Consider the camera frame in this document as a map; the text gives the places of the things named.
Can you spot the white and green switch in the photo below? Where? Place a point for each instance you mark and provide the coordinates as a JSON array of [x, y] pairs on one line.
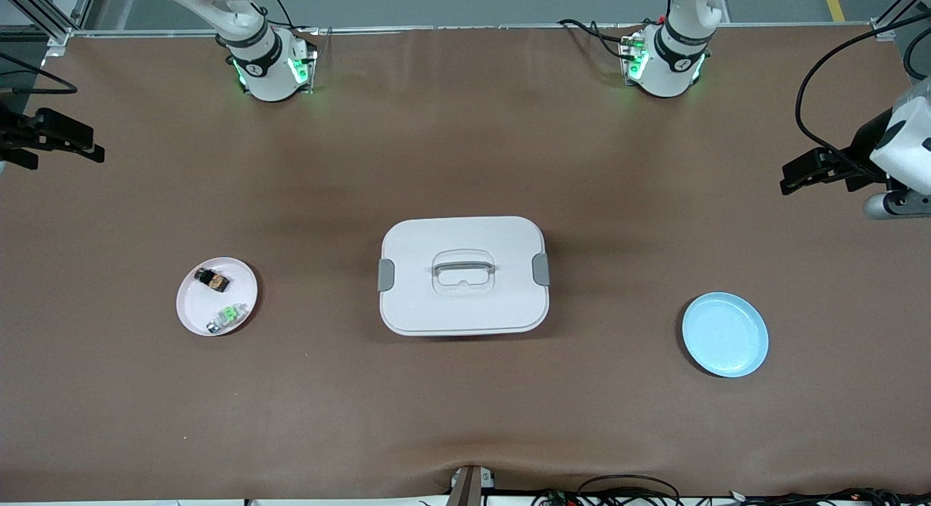
[[231, 315]]

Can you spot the brown camera mount post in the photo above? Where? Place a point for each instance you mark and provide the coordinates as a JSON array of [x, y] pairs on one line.
[[465, 491]]

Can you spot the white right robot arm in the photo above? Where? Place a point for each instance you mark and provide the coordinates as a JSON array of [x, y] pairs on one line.
[[265, 70]]

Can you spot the white lidded storage box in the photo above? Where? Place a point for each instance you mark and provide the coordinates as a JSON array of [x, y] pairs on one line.
[[465, 310]]

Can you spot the pink round plate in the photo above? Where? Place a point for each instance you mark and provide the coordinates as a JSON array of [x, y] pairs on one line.
[[196, 313]]

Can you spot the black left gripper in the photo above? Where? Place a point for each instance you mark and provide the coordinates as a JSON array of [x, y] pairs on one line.
[[865, 144]]

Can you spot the black and orange switch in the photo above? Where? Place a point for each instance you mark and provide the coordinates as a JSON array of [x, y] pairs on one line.
[[213, 280]]

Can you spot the light blue round plate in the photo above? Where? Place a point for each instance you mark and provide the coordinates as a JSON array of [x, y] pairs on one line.
[[725, 335]]

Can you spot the brown table mat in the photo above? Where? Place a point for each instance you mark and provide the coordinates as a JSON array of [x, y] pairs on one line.
[[465, 404]]

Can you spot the aluminium frame strut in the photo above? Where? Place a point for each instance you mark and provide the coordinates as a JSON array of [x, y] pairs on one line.
[[898, 8], [44, 11]]

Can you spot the grey box lid clip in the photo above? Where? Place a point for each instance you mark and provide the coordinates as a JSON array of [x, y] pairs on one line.
[[386, 275], [541, 270]]

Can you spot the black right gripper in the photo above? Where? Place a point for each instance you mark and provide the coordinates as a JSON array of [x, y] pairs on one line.
[[14, 133]]

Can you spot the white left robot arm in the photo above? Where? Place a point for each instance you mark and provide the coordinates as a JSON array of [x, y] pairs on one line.
[[673, 62]]

